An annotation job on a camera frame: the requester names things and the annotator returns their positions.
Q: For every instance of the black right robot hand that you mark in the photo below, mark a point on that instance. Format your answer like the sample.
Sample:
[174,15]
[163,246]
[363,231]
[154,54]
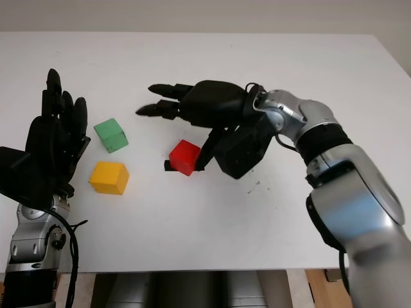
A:
[215,102]

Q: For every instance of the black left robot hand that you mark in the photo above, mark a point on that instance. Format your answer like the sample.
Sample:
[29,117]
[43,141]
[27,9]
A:
[54,144]

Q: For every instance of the green wooden block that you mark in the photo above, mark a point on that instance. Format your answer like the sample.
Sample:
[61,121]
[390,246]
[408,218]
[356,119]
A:
[110,134]

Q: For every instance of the red wooden block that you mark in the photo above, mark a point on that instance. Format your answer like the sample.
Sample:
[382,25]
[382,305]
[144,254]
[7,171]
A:
[184,157]

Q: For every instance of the yellow wooden block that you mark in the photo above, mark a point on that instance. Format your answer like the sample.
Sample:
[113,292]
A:
[107,178]

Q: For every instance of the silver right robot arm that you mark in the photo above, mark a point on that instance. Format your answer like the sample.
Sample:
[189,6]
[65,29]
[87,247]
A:
[346,179]

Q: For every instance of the black tape strip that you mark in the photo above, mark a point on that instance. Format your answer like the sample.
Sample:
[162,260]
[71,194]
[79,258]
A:
[167,166]

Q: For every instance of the pale table leg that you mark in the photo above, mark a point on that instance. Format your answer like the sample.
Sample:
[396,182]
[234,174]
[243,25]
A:
[82,292]
[297,288]

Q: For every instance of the dark grey robot torso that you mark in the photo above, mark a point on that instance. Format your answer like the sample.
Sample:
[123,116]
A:
[189,290]

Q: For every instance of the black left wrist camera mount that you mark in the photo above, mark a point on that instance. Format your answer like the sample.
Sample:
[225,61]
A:
[17,176]

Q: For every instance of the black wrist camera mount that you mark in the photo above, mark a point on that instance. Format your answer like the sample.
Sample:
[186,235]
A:
[17,176]
[244,150]

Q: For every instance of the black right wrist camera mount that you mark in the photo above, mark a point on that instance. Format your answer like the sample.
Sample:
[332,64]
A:
[244,150]

